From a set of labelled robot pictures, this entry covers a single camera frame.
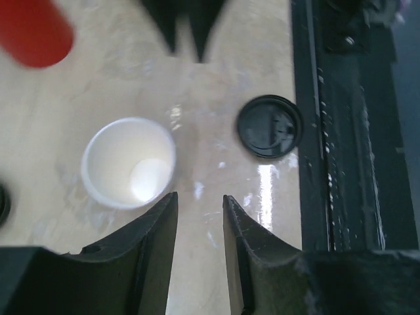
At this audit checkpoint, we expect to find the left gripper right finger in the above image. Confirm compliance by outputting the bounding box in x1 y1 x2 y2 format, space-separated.
222 196 419 314

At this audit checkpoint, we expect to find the white paper cup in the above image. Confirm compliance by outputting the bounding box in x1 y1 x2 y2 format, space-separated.
81 117 177 210

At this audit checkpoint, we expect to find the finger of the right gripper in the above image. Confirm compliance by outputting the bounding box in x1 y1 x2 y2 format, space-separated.
193 0 226 63
140 0 188 54

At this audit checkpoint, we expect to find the red straw holder cup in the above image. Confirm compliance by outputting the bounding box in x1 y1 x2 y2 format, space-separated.
1 0 74 68

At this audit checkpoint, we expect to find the black cup lid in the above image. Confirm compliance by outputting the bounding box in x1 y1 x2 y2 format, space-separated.
0 184 11 226
236 94 304 159

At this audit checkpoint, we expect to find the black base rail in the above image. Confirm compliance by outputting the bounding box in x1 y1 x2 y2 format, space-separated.
291 1 419 251

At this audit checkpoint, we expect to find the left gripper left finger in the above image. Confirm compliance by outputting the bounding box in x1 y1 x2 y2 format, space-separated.
1 192 178 314

